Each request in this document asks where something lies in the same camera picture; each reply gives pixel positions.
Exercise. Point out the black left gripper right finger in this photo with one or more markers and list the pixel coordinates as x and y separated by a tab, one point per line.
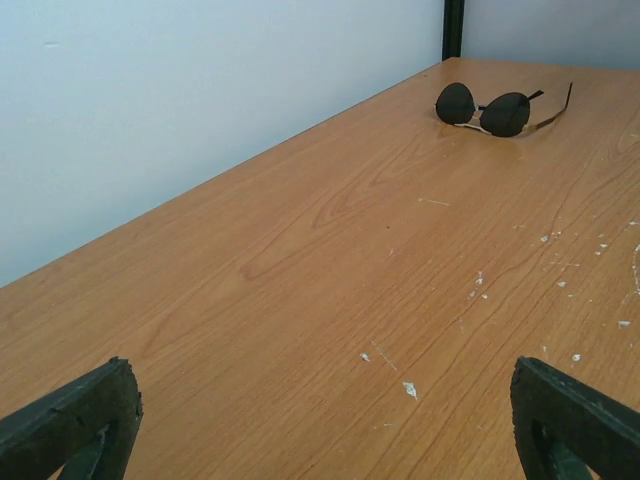
565	429

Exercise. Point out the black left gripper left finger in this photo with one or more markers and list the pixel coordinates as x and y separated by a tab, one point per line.
86	429

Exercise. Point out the dark round sunglasses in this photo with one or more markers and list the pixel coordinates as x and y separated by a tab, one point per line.
506	116

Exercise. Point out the black corner frame post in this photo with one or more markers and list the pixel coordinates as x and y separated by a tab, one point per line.
453	24

